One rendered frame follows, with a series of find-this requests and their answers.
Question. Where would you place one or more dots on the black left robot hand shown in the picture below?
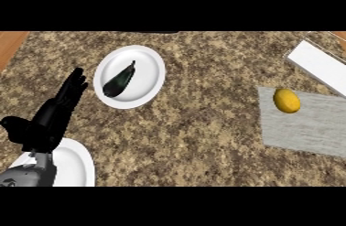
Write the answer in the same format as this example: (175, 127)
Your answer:
(49, 120)

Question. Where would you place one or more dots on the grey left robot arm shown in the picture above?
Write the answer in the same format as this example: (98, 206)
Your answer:
(28, 173)

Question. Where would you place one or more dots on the yellow squash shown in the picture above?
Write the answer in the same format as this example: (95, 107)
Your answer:
(287, 100)

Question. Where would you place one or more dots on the grey placemat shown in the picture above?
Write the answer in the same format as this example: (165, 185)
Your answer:
(306, 126)

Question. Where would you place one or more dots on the white tiered shelf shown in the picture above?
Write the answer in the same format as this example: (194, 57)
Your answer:
(317, 66)

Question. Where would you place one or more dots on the empty white plate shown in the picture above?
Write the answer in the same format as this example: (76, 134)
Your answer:
(74, 164)

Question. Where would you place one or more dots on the dark eggplant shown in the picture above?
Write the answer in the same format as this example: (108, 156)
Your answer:
(119, 80)

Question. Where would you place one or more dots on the white plate with eggplant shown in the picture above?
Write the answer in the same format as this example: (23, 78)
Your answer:
(147, 80)

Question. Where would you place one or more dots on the dark object at edge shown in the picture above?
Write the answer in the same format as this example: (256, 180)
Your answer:
(156, 31)

